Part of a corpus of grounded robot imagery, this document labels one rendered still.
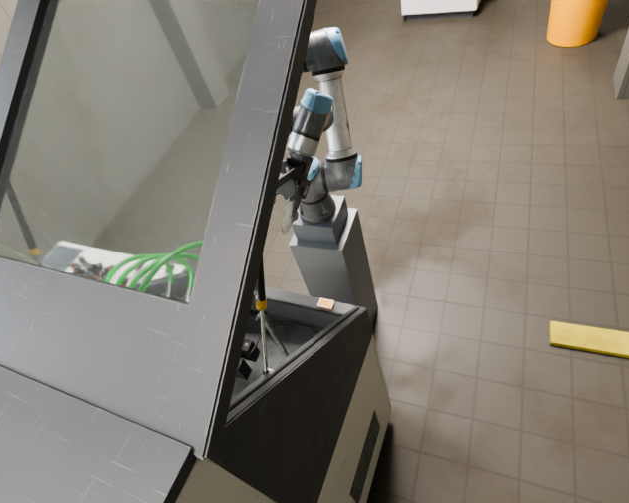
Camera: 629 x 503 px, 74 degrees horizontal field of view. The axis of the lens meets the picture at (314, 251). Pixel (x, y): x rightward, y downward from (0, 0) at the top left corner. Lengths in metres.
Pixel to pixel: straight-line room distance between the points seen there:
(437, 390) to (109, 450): 1.72
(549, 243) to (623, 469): 1.18
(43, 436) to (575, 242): 2.59
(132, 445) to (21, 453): 0.19
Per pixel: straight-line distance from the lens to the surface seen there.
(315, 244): 1.73
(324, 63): 1.48
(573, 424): 2.25
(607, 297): 2.60
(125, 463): 0.71
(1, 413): 0.90
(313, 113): 1.06
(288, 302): 1.40
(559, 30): 4.52
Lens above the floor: 2.06
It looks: 48 degrees down
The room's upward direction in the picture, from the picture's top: 20 degrees counter-clockwise
